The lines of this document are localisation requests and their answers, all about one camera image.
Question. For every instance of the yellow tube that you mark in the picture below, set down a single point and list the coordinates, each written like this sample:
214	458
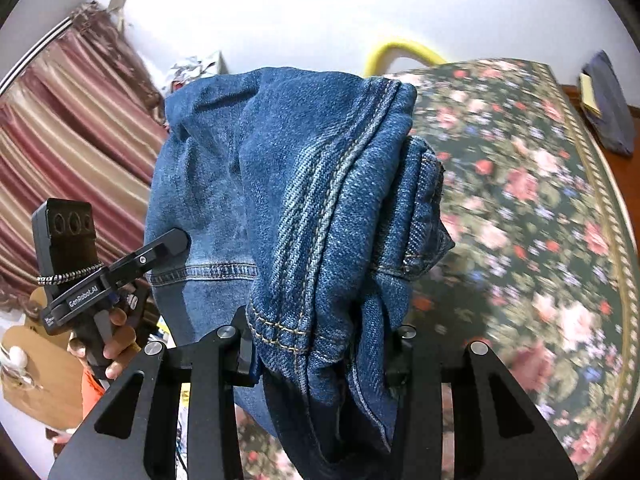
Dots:
400	47

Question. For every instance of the dark blue folded cloth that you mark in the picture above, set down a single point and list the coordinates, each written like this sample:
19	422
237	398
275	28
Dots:
611	105

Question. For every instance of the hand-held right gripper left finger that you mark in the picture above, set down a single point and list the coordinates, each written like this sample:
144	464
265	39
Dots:
245	347

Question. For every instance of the person's left hand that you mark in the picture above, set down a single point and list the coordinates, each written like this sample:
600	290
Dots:
122	322

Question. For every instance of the tan cardboard piece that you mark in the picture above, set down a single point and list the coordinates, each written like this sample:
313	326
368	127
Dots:
40	380

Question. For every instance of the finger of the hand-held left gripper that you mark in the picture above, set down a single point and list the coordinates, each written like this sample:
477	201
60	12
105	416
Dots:
160	249

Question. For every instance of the white curtain rail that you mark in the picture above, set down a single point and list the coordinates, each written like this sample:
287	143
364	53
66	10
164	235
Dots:
35	52

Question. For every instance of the floral bedspread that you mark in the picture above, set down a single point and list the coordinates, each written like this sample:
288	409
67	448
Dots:
525	240

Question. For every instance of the blue denim jacket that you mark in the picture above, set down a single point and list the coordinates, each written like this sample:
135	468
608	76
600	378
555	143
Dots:
280	200

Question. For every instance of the striped maroon beige curtain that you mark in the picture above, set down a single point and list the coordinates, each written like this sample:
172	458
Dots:
75	150

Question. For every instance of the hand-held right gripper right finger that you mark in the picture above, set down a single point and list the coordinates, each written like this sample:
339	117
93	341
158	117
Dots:
400	360

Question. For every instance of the small white object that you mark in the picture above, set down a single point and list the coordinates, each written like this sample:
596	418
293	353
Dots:
15	357

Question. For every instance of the yellow paper pad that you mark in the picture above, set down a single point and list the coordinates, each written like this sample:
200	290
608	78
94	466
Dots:
590	94

